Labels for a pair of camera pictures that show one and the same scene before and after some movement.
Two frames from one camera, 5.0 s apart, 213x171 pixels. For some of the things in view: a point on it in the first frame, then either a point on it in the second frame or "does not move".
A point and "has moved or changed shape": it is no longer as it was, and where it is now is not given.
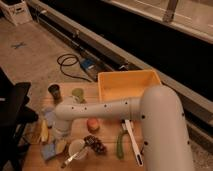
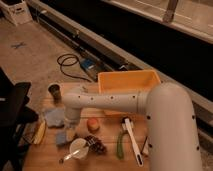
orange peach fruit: (93, 124) does not move
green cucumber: (119, 147) does not move
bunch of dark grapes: (95, 143) does not move
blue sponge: (48, 151) has moved or changed shape
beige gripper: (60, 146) → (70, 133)
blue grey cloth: (50, 117) does not move
